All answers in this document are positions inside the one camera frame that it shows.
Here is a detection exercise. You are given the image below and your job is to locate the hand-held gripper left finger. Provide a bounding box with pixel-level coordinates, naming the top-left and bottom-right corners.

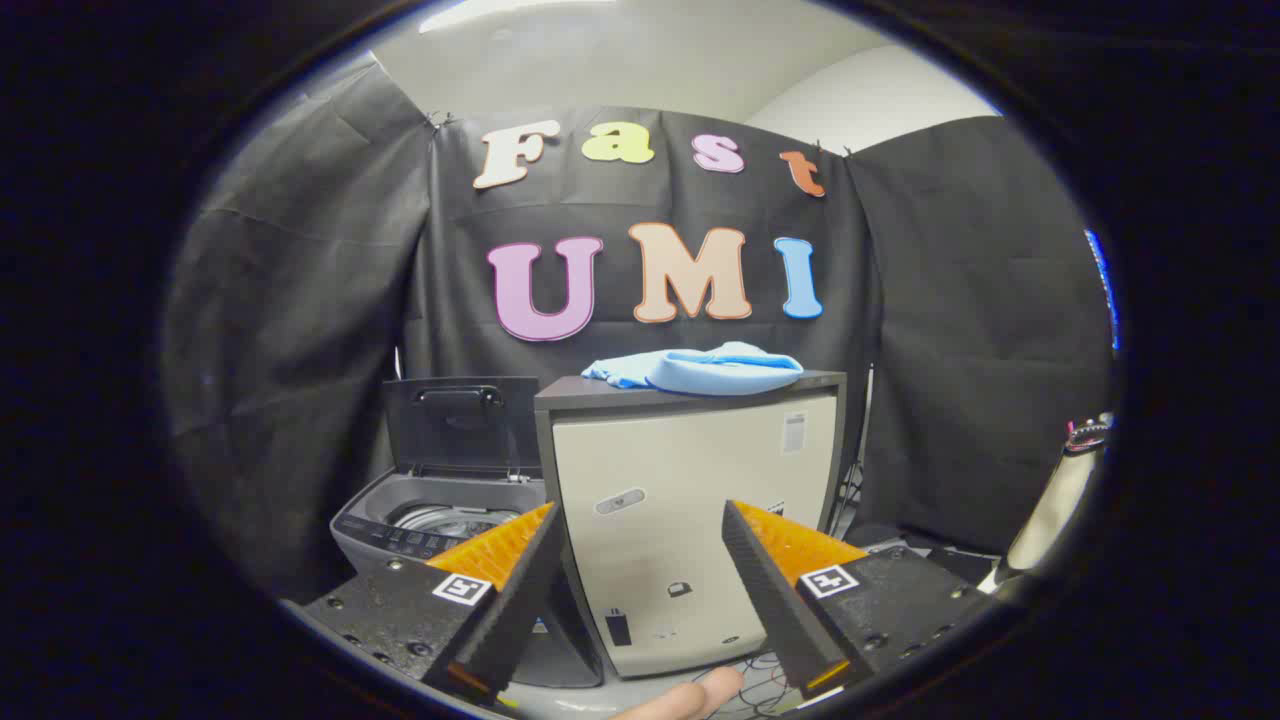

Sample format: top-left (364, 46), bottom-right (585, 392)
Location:
top-left (303, 502), bottom-right (567, 711)

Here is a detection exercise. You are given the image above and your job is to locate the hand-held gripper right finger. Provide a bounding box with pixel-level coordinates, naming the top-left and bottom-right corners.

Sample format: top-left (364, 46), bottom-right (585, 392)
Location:
top-left (722, 500), bottom-right (991, 701)

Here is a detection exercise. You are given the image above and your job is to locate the grey washing machine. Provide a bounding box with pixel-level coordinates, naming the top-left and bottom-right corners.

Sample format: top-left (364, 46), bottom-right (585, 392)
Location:
top-left (330, 470), bottom-right (603, 689)

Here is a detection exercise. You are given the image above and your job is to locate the dark washing machine lid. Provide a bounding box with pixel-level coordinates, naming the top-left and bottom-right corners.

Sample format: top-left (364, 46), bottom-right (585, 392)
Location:
top-left (382, 376), bottom-right (543, 481)

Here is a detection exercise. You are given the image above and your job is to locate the light blue shirt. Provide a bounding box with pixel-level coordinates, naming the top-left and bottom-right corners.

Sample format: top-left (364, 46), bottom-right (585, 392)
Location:
top-left (581, 342), bottom-right (804, 397)

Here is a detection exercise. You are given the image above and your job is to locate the beige cabinet with grey top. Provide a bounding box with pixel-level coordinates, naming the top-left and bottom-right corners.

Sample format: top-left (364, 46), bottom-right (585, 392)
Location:
top-left (533, 370), bottom-right (848, 679)

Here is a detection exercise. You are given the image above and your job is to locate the cream-coloured object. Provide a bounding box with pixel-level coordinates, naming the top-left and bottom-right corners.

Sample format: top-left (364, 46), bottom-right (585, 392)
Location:
top-left (1000, 415), bottom-right (1113, 583)

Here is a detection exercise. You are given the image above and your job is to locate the black backdrop cloth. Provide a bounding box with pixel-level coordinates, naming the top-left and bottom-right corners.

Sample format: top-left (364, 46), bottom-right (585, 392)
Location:
top-left (160, 60), bottom-right (1116, 601)

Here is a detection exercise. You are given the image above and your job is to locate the tangle of floor cables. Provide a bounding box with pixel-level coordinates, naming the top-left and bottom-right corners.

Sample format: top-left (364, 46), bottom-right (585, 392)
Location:
top-left (700, 650), bottom-right (801, 720)

